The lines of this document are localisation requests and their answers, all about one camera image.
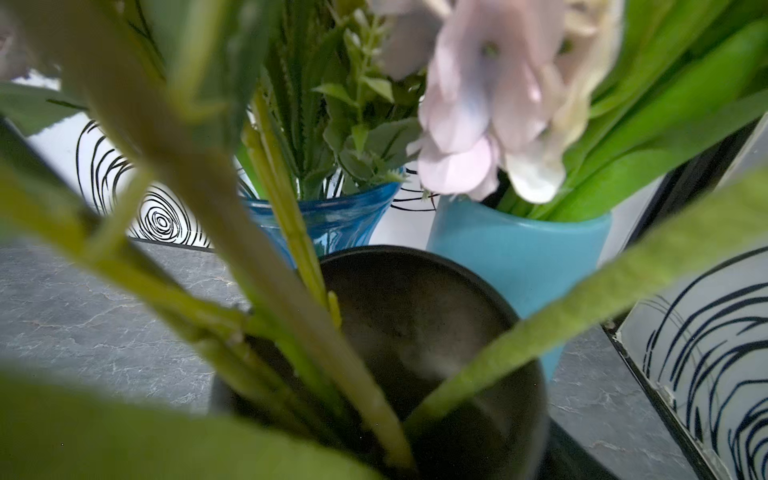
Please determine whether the yellow carnation bouquet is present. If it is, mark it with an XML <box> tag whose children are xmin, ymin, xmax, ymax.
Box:
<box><xmin>262</xmin><ymin>1</ymin><xmax>625</xmax><ymax>204</ymax></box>

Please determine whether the teal ceramic vase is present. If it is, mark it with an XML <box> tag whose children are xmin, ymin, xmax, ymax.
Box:
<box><xmin>427</xmin><ymin>194</ymin><xmax>613</xmax><ymax>382</ymax></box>

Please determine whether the yellow poppy stem large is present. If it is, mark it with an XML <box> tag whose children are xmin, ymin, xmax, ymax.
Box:
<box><xmin>0</xmin><ymin>0</ymin><xmax>415</xmax><ymax>469</ymax></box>

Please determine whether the purple glass vase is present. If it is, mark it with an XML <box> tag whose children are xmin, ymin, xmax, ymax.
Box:
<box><xmin>241</xmin><ymin>183</ymin><xmax>401</xmax><ymax>267</ymax></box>

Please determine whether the yellow tulip bouquet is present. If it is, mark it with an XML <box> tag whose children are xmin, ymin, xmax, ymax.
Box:
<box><xmin>495</xmin><ymin>1</ymin><xmax>767</xmax><ymax>223</ymax></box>

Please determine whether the black vase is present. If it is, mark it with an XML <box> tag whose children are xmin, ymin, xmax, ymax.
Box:
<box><xmin>209</xmin><ymin>244</ymin><xmax>619</xmax><ymax>480</ymax></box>

